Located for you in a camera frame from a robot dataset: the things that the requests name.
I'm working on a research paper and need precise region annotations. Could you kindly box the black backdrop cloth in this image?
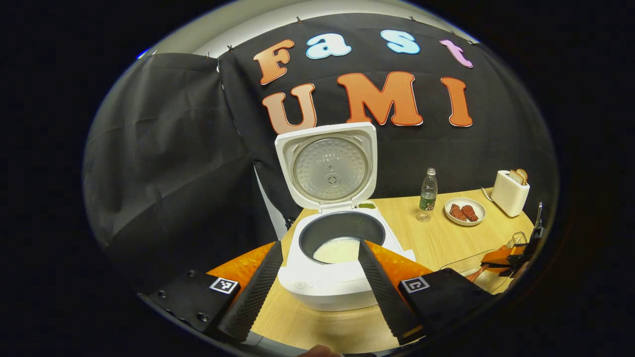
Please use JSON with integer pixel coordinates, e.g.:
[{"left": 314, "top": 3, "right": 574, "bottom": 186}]
[{"left": 83, "top": 14, "right": 559, "bottom": 293}]

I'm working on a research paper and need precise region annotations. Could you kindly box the white rice cooker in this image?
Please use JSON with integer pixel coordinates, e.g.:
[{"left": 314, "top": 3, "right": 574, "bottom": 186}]
[{"left": 274, "top": 122, "right": 417, "bottom": 312}]

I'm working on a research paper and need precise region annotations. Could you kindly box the white rice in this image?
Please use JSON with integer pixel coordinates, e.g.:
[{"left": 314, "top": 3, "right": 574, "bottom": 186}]
[{"left": 313, "top": 237, "right": 361, "bottom": 264}]

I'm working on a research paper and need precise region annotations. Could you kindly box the white round plate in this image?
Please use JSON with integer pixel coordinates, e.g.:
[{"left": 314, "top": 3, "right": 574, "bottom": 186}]
[{"left": 444, "top": 197, "right": 487, "bottom": 227}]

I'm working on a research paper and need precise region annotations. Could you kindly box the white toaster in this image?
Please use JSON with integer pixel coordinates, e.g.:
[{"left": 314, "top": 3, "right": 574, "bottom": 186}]
[{"left": 491, "top": 170, "right": 530, "bottom": 218}]

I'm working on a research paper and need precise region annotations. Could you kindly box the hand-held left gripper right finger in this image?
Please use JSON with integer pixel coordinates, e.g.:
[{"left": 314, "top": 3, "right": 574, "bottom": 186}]
[{"left": 358, "top": 239, "right": 498, "bottom": 347}]

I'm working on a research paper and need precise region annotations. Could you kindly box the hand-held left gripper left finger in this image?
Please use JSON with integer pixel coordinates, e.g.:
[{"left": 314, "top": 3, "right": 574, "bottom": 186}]
[{"left": 138, "top": 241, "right": 284, "bottom": 345}]

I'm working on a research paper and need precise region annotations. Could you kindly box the brown wooden spoon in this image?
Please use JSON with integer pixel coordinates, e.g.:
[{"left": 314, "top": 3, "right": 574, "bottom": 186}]
[{"left": 465, "top": 263, "right": 493, "bottom": 283}]

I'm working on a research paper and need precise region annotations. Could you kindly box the clear plastic water bottle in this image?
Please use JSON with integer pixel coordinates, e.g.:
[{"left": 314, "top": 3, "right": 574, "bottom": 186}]
[{"left": 417, "top": 168, "right": 439, "bottom": 222}]

